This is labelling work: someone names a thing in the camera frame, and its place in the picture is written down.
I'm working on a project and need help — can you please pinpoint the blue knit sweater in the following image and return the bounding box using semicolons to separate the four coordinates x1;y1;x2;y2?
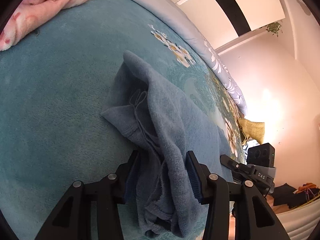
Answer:
101;51;232;238

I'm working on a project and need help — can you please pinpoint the black camera box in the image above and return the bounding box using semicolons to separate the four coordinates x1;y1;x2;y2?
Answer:
246;143;275;167

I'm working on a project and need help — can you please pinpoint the teal floral bed blanket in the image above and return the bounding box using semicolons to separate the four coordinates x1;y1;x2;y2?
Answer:
1;0;245;239

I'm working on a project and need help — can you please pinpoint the yellow knit garment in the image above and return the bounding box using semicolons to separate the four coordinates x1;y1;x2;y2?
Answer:
238;118;265;146

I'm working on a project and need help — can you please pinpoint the white wardrobe with black stripe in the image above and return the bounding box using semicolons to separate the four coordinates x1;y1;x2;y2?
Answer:
171;0;285;49

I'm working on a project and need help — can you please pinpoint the green hanging plant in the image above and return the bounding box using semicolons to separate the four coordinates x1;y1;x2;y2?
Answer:
265;22;283;37

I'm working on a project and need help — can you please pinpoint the pink folded blanket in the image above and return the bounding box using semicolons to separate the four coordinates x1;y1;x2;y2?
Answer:
1;0;88;51

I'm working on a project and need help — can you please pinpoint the light blue floral duvet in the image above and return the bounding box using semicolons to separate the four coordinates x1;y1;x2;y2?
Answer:
132;0;247;115

